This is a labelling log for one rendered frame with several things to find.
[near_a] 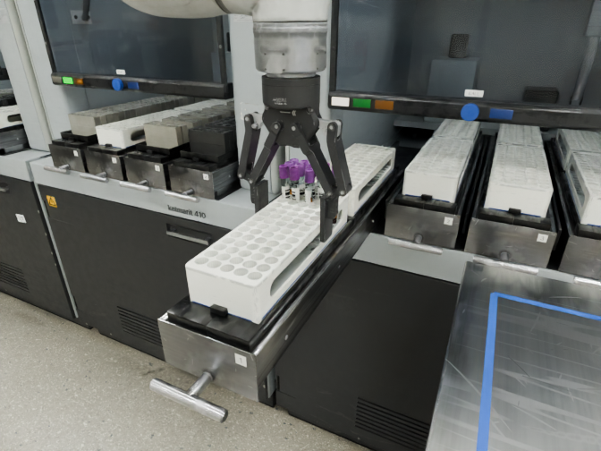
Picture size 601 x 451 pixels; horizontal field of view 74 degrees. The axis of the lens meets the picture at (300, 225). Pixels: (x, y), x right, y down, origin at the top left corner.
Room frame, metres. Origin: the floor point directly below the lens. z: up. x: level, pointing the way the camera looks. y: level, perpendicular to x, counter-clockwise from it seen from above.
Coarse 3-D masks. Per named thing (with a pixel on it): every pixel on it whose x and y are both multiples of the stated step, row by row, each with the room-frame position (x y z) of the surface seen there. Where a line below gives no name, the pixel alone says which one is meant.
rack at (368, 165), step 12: (360, 144) 0.93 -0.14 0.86; (348, 156) 0.84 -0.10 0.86; (360, 156) 0.85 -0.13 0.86; (372, 156) 0.84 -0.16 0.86; (384, 156) 0.85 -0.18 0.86; (360, 168) 0.75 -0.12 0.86; (372, 168) 0.76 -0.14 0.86; (384, 168) 0.87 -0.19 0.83; (360, 180) 0.69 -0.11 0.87; (372, 180) 0.83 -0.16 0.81; (384, 180) 0.82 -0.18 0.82; (360, 192) 0.77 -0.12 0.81; (348, 204) 0.64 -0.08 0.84; (360, 204) 0.68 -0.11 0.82
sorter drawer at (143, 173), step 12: (132, 156) 1.02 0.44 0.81; (144, 156) 1.00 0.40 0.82; (156, 156) 1.00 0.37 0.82; (168, 156) 1.00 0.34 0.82; (180, 156) 1.04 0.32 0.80; (132, 168) 1.01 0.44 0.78; (144, 168) 1.00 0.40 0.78; (156, 168) 0.98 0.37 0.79; (132, 180) 1.02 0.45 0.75; (144, 180) 0.99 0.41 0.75; (156, 180) 0.98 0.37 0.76; (168, 180) 0.98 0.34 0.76
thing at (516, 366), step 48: (480, 288) 0.41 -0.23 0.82; (528, 288) 0.41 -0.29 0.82; (576, 288) 0.41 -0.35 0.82; (480, 336) 0.33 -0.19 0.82; (528, 336) 0.33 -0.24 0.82; (576, 336) 0.33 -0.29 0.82; (480, 384) 0.26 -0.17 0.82; (528, 384) 0.26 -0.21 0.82; (576, 384) 0.26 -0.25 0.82; (432, 432) 0.22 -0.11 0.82; (480, 432) 0.22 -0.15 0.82; (528, 432) 0.22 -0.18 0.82; (576, 432) 0.22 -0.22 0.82
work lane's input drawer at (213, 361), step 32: (384, 192) 0.78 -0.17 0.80; (352, 224) 0.62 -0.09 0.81; (320, 256) 0.50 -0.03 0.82; (352, 256) 0.60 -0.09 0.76; (320, 288) 0.47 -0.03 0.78; (160, 320) 0.37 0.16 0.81; (192, 320) 0.36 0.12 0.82; (224, 320) 0.36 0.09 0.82; (288, 320) 0.38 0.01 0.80; (192, 352) 0.35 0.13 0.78; (224, 352) 0.33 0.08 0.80; (256, 352) 0.32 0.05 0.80; (160, 384) 0.32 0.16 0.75; (224, 384) 0.33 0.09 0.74; (256, 384) 0.31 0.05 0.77; (224, 416) 0.29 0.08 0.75
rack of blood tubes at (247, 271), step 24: (264, 216) 0.55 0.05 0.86; (288, 216) 0.53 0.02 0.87; (312, 216) 0.53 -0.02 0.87; (240, 240) 0.46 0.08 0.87; (264, 240) 0.47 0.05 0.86; (288, 240) 0.46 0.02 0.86; (312, 240) 0.53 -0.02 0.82; (192, 264) 0.40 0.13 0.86; (216, 264) 0.41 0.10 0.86; (240, 264) 0.40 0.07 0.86; (264, 264) 0.40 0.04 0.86; (288, 264) 0.42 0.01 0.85; (192, 288) 0.39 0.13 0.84; (216, 288) 0.38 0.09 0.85; (240, 288) 0.36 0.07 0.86; (264, 288) 0.37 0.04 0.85; (240, 312) 0.36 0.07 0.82; (264, 312) 0.37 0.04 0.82
